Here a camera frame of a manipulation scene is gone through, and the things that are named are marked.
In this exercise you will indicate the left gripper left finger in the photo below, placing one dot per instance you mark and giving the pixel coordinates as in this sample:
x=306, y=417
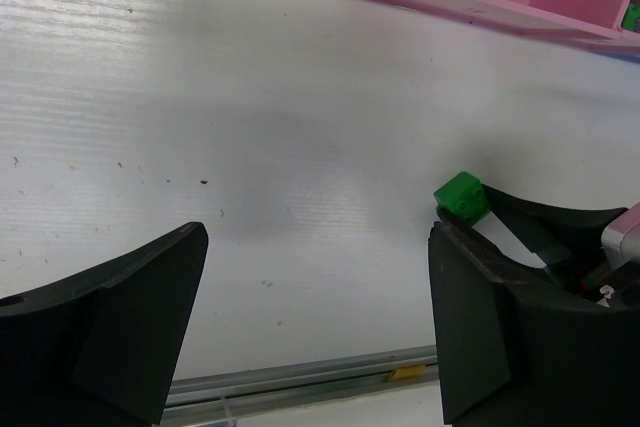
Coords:
x=100, y=348

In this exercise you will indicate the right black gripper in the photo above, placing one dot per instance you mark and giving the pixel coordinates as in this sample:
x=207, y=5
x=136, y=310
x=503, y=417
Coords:
x=568, y=241

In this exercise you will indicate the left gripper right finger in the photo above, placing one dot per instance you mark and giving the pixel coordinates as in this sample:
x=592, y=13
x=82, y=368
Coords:
x=516, y=350

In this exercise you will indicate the green lego long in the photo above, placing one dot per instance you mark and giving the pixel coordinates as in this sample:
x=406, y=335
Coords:
x=631, y=18

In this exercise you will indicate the small pink bin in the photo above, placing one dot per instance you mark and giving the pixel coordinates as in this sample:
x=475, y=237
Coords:
x=616, y=41

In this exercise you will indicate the aluminium rail front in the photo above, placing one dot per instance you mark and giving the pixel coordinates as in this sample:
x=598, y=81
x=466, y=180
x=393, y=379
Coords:
x=221, y=400

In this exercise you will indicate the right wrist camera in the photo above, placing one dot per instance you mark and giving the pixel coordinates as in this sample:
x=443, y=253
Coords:
x=621, y=238

